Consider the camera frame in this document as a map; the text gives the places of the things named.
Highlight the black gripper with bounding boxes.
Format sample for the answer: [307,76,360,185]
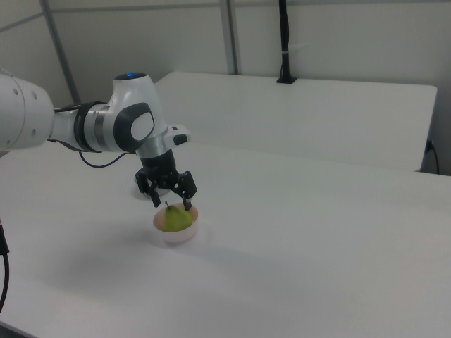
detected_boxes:
[135,149,198,213]

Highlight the green pear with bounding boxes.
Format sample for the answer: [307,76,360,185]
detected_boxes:
[163,201,194,234]

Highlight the pink plastic bowl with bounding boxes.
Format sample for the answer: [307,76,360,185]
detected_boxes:
[152,203,200,246]

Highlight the grey partition post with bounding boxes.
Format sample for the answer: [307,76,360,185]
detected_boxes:
[41,0,81,104]
[221,0,243,75]

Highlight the thick black cable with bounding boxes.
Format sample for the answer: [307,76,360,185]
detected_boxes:
[0,217,11,311]

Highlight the black camera stand pole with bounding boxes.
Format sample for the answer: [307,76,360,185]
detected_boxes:
[276,0,299,85]

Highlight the black wall cable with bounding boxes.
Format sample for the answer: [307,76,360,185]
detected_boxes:
[425,139,440,175]

